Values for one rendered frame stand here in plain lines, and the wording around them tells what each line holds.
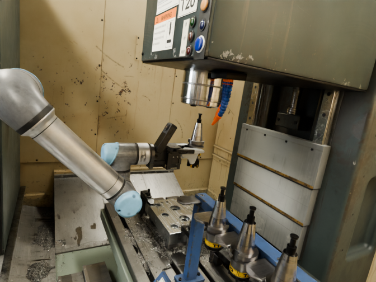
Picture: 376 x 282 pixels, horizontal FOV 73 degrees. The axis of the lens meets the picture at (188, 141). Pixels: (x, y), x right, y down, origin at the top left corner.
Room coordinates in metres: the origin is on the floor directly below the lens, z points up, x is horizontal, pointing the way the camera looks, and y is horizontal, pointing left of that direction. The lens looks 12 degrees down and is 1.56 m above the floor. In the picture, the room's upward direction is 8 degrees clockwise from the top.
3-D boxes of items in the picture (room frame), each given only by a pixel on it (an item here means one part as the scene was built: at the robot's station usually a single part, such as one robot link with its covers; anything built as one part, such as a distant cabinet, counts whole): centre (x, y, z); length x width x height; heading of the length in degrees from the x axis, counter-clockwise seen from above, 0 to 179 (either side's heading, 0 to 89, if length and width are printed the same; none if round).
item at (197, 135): (0.94, -0.03, 1.41); 0.04 x 0.04 x 0.07
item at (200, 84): (0.95, -0.03, 1.57); 0.16 x 0.16 x 0.12
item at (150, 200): (1.18, 0.16, 0.97); 0.13 x 0.03 x 0.15; 30
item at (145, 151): (0.84, 0.15, 1.32); 0.08 x 0.05 x 0.08; 30
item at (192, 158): (0.90, -0.03, 1.32); 0.09 x 0.03 x 0.06; 107
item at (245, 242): (0.52, -0.16, 1.26); 0.04 x 0.04 x 0.07
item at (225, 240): (0.56, -0.13, 1.21); 0.07 x 0.05 x 0.01; 120
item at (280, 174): (1.17, -0.42, 1.16); 0.48 x 0.05 x 0.51; 30
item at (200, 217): (0.66, -0.08, 1.21); 0.07 x 0.05 x 0.01; 120
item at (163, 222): (1.09, -0.01, 0.96); 0.29 x 0.23 x 0.05; 30
